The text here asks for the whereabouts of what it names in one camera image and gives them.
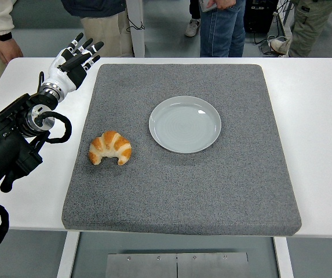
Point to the person's hand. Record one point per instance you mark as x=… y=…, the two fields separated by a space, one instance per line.
x=9 y=50

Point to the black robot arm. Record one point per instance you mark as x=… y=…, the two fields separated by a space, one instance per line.
x=3 y=150

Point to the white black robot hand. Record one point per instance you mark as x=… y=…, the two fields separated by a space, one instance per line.
x=62 y=76

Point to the grey metal plate with screws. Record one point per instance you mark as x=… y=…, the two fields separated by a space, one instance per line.
x=142 y=266

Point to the black equipment box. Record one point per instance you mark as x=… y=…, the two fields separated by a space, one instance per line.
x=259 y=16

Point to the grey felt mat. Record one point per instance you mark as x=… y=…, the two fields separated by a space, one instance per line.
x=183 y=188

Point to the golden croissant bread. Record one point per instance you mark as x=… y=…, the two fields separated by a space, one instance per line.
x=110 y=142

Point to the black wrist band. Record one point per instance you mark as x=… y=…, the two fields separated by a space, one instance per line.
x=3 y=36

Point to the round grey plate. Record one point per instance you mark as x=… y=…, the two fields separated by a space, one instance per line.
x=183 y=127

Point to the white desk leg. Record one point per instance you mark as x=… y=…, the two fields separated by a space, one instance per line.
x=283 y=23

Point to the white square post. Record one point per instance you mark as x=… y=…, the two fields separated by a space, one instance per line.
x=138 y=37

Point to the white table leg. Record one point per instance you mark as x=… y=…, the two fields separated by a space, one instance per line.
x=284 y=257
x=67 y=257

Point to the grey floor device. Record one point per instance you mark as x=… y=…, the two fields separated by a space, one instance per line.
x=265 y=48

